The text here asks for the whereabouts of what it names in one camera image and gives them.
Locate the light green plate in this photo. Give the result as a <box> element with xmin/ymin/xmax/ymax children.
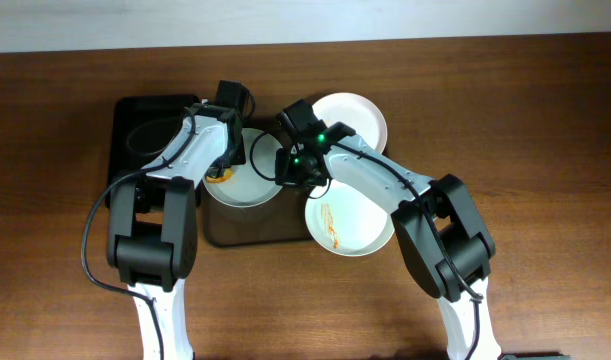
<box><xmin>304</xmin><ymin>181</ymin><xmax>394</xmax><ymax>257</ymax></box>

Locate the brown serving tray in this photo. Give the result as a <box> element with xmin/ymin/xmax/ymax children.
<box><xmin>199</xmin><ymin>115</ymin><xmax>394</xmax><ymax>248</ymax></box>

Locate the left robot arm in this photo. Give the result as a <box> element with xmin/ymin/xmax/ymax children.
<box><xmin>106</xmin><ymin>104</ymin><xmax>244</xmax><ymax>359</ymax></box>

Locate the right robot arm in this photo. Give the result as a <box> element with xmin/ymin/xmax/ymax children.
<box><xmin>276</xmin><ymin>121</ymin><xmax>501</xmax><ymax>359</ymax></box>

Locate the black plastic tray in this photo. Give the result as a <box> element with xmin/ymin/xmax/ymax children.
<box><xmin>107</xmin><ymin>94</ymin><xmax>199</xmax><ymax>184</ymax></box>

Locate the yellow green sponge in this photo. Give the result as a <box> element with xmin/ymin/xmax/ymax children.
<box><xmin>204</xmin><ymin>168</ymin><xmax>234</xmax><ymax>184</ymax></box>

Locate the light blue plate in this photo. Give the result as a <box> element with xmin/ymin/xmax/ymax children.
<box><xmin>203</xmin><ymin>128</ymin><xmax>282</xmax><ymax>208</ymax></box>

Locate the pink white plate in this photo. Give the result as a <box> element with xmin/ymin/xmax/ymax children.
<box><xmin>312</xmin><ymin>92</ymin><xmax>388</xmax><ymax>153</ymax></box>

